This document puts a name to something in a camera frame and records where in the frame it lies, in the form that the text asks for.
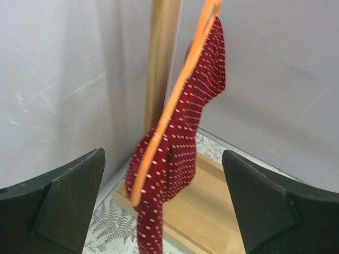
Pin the orange hanger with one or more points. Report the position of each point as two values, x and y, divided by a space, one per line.
211 9

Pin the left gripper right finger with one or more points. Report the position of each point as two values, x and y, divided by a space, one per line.
277 214

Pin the floral table mat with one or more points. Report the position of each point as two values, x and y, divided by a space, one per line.
113 230

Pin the red polka dot garment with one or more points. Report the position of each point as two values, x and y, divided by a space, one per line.
173 166

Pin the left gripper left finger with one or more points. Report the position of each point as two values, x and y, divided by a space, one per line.
51 213

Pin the wooden clothes rack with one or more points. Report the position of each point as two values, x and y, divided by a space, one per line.
201 217

